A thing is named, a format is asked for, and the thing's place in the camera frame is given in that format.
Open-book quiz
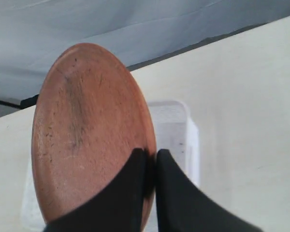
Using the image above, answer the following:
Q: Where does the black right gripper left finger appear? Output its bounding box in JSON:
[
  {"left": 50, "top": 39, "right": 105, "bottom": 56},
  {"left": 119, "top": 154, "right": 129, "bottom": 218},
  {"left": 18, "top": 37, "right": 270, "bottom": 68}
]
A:
[{"left": 44, "top": 148, "right": 146, "bottom": 232}]

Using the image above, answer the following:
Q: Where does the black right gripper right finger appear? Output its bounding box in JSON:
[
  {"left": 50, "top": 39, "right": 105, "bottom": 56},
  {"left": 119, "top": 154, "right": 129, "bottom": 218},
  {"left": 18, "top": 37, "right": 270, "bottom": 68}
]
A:
[{"left": 156, "top": 149, "right": 261, "bottom": 232}]

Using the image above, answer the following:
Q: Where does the white perforated plastic basket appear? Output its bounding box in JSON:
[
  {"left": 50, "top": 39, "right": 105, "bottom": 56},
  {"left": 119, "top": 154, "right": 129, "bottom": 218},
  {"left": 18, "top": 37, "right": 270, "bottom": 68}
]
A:
[{"left": 21, "top": 100, "right": 200, "bottom": 232}]

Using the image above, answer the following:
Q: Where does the brown round wooden plate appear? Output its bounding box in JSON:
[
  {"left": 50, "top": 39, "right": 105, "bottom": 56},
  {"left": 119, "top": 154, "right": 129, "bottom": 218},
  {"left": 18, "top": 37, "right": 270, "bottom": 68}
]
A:
[{"left": 31, "top": 43, "right": 157, "bottom": 225}]

